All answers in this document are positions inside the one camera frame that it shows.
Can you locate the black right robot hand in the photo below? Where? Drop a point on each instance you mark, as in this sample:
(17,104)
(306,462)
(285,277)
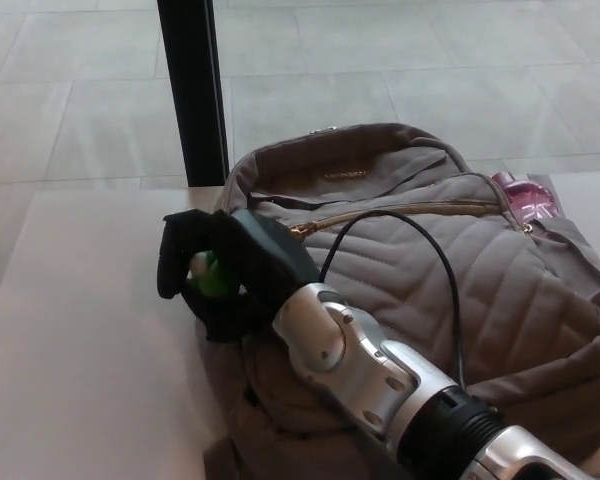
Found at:
(260,270)

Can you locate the grey quilted backpack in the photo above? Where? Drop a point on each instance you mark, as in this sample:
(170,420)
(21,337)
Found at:
(505,300)

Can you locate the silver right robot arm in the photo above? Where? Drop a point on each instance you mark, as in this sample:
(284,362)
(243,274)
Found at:
(360,370)

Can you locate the pink transparent plastic bottle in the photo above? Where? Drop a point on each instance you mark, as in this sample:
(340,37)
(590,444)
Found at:
(525,197)

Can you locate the black window frame post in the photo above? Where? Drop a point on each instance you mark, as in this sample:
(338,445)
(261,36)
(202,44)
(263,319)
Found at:
(192,100)

